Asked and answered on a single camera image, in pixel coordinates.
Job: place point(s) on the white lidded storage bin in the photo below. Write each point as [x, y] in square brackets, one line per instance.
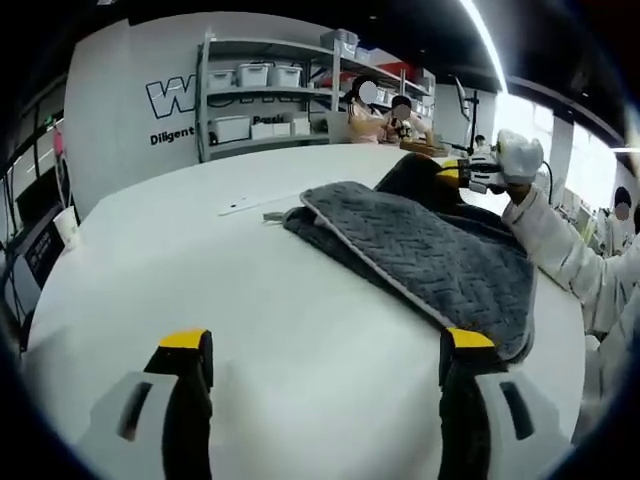
[287, 75]
[254, 75]
[221, 81]

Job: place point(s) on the pink hanging cloth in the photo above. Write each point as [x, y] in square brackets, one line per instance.
[59, 142]

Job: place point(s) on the white paper cup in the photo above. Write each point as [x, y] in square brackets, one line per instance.
[67, 230]

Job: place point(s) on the grey metal shelving rack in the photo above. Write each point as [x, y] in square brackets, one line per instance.
[395, 75]
[260, 100]

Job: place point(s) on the black-framed glass wall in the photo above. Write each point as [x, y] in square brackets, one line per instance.
[30, 140]

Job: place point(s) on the white cardboard box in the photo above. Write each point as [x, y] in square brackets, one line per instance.
[301, 126]
[262, 131]
[282, 129]

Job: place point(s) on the large white storage bin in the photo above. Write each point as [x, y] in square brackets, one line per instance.
[231, 130]

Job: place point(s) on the row of small white bins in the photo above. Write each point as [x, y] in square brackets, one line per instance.
[420, 100]

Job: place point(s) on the white lettered partition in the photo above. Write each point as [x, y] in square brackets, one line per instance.
[125, 130]

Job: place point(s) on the dark labelled cabinet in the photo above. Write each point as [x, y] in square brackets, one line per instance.
[45, 250]

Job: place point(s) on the person's right hand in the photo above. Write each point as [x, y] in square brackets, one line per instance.
[517, 192]

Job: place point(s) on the grey towel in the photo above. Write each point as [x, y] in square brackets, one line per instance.
[425, 250]

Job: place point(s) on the long ceiling light strip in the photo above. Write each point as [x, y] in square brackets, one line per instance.
[487, 45]

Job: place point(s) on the black screen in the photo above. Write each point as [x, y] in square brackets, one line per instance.
[39, 192]

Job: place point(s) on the grey crates atop shelving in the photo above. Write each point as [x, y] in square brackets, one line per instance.
[341, 42]

